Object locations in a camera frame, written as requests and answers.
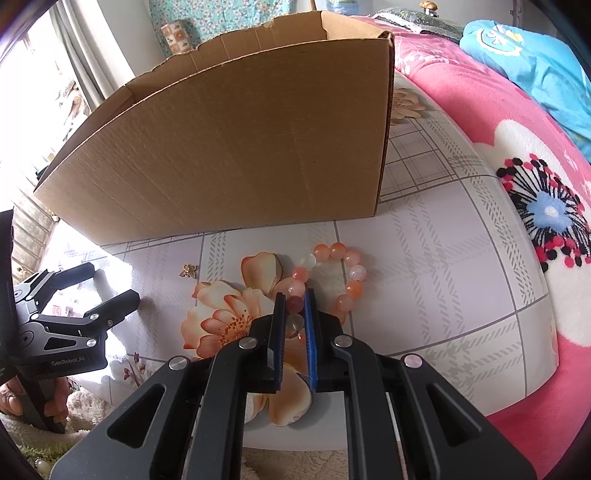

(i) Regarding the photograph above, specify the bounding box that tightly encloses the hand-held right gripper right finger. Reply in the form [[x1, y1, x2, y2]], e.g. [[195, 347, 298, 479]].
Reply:
[[304, 289, 537, 480]]

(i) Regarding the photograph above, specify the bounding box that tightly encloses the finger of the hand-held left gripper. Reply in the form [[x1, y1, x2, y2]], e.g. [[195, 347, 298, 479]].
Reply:
[[14, 262, 97, 315], [39, 289, 141, 345]]

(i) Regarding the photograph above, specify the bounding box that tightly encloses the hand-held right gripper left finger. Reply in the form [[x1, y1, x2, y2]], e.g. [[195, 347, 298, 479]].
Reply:
[[49, 292, 287, 480]]

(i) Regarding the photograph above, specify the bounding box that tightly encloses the peach bead bracelet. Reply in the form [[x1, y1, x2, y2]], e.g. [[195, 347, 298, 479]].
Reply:
[[277, 242, 365, 342]]

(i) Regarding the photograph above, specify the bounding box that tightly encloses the brown cardboard box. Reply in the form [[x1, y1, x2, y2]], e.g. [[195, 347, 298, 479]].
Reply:
[[33, 10, 395, 246]]

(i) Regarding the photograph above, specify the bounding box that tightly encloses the person's left hand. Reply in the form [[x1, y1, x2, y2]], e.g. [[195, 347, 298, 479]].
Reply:
[[0, 376, 71, 423]]

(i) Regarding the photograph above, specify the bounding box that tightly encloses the white fluffy blanket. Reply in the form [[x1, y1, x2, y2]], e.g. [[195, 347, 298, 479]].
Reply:
[[0, 392, 352, 480]]

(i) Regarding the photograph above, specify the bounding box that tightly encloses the green fluffy cloth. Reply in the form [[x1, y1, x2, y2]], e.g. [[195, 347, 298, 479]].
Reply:
[[14, 440, 52, 467]]

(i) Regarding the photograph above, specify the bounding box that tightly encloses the grey curtain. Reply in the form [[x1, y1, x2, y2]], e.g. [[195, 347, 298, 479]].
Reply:
[[51, 0, 139, 107]]

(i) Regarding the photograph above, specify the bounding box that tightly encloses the pink floral blanket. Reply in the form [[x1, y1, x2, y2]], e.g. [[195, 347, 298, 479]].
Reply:
[[351, 14, 591, 480]]

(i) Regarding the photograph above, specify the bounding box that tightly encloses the teal floral cloth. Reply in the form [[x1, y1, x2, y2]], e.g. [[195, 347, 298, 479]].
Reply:
[[148, 0, 296, 47]]

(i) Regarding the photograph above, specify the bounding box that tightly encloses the grey lace cloth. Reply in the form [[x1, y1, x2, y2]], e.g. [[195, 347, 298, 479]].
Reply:
[[369, 7, 465, 35]]

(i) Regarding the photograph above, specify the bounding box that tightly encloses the blue striped garment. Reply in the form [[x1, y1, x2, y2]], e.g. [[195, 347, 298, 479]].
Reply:
[[459, 19, 591, 162]]

